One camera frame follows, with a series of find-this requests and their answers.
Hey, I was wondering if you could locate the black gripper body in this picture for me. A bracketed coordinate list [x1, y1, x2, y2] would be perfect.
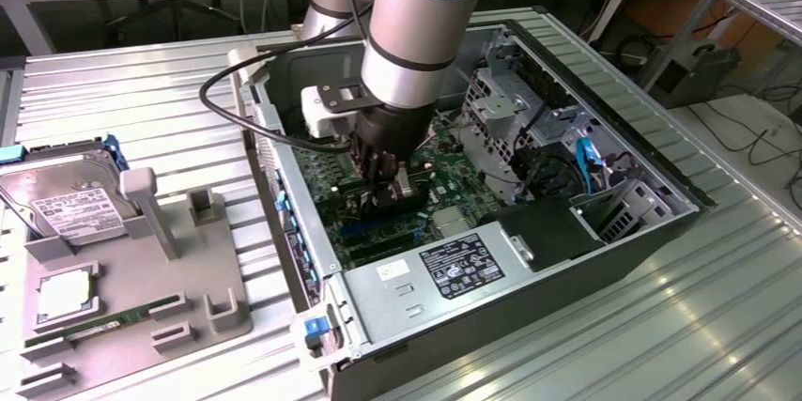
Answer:
[349, 102, 439, 159]

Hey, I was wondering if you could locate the green motherboard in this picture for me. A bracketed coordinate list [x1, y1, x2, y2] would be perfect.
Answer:
[291, 109, 497, 267]

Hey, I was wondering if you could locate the blue expansion slot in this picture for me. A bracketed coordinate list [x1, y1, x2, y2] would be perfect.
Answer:
[337, 223, 380, 239]

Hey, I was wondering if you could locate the small silver heatsink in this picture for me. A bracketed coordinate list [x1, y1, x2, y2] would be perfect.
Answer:
[431, 212, 472, 239]

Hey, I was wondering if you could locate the silver metal disk bay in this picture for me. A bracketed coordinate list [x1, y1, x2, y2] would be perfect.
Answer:
[460, 66, 598, 168]

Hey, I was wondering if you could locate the grey power supply unit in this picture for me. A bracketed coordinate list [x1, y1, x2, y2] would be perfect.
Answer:
[340, 222, 541, 347]

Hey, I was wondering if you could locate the black plastic fan shroud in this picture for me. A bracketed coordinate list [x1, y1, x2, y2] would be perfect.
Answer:
[479, 196, 610, 274]

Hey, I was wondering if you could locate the blue case latch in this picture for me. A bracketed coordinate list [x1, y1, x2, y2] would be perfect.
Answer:
[301, 318, 331, 342]

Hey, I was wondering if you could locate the black open PC case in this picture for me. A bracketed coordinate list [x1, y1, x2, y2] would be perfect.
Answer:
[240, 18, 719, 401]

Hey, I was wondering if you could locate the blue disk caddy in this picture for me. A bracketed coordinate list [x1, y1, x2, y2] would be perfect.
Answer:
[0, 134, 132, 173]

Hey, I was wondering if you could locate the grey parts rack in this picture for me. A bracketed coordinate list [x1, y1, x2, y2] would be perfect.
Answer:
[14, 167, 256, 400]

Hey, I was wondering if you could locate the silver hard disk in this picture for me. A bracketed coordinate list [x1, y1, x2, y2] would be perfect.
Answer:
[0, 148, 142, 248]

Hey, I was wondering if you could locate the grey box device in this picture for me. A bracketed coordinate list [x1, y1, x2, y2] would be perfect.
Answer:
[638, 41, 744, 110]

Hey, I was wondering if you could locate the silver CPU chip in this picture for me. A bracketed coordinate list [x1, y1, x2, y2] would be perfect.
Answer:
[33, 270, 102, 323]

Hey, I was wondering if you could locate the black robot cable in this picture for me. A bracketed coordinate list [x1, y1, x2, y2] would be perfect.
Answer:
[197, 20, 372, 154]

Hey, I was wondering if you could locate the blue flat wire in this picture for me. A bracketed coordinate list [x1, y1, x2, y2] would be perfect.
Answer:
[571, 134, 604, 196]

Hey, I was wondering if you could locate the metal slat frame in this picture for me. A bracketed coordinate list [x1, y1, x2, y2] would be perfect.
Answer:
[663, 0, 802, 92]

